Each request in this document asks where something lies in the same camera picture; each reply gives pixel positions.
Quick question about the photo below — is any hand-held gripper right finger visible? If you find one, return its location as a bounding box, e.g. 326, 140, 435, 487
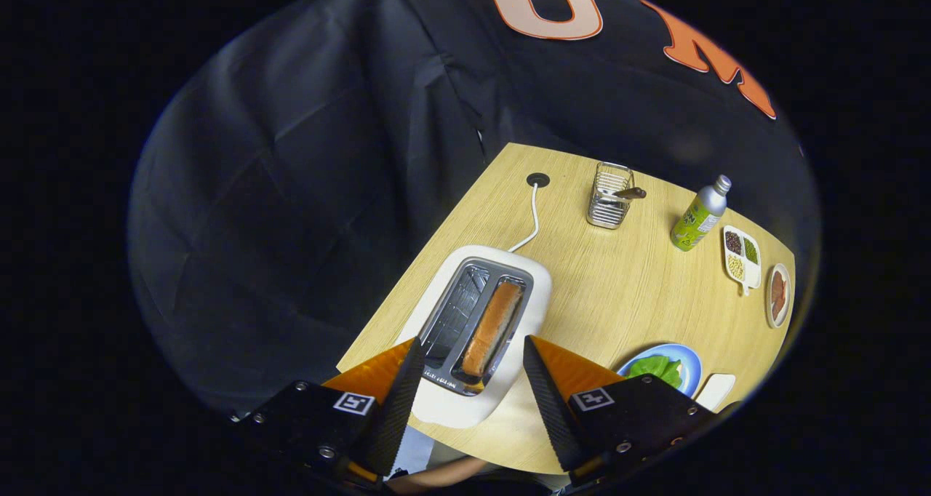
522, 335, 721, 486

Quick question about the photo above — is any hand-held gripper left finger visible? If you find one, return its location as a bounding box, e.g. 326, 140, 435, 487
233, 337, 426, 489

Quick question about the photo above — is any toasted bread slice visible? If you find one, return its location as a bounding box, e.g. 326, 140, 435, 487
462, 281, 524, 378

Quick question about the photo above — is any green lettuce leaf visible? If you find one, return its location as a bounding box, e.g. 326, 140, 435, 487
627, 355, 683, 389

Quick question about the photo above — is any person's white clothing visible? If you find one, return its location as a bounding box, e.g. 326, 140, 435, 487
399, 425, 446, 475

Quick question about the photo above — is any white toaster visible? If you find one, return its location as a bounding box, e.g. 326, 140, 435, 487
395, 245, 553, 429

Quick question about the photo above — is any blue round plate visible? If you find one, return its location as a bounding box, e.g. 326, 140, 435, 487
617, 343, 703, 399

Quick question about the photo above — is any white curved plate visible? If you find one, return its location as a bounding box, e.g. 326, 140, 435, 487
695, 373, 737, 412

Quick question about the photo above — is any green label metal bottle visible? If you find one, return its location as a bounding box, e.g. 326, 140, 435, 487
670, 175, 732, 252

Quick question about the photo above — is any white oval plate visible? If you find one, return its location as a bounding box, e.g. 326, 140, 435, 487
764, 263, 792, 329

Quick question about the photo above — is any white divided dish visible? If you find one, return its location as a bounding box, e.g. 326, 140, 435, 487
722, 225, 762, 296

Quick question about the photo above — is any black backdrop cloth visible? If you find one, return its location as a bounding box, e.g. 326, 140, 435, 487
127, 0, 823, 417

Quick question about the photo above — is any white toaster cable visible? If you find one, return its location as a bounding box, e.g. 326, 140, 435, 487
507, 183, 540, 254

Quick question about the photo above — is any metal wire basket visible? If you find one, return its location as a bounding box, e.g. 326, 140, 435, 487
586, 161, 635, 230

